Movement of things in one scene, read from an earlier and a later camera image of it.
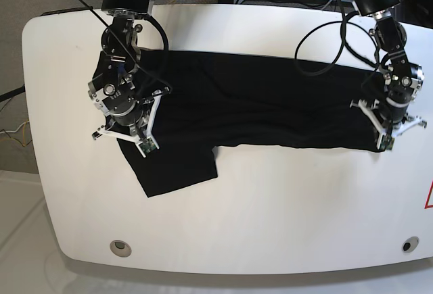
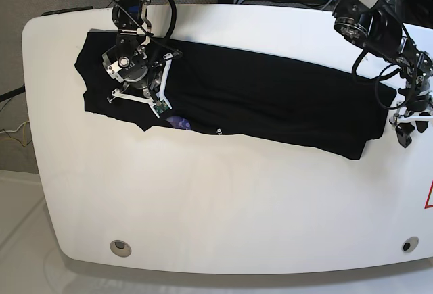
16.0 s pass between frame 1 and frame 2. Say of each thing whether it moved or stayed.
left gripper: moved
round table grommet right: stayed
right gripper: moved
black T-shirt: moved
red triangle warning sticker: stayed
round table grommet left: stayed
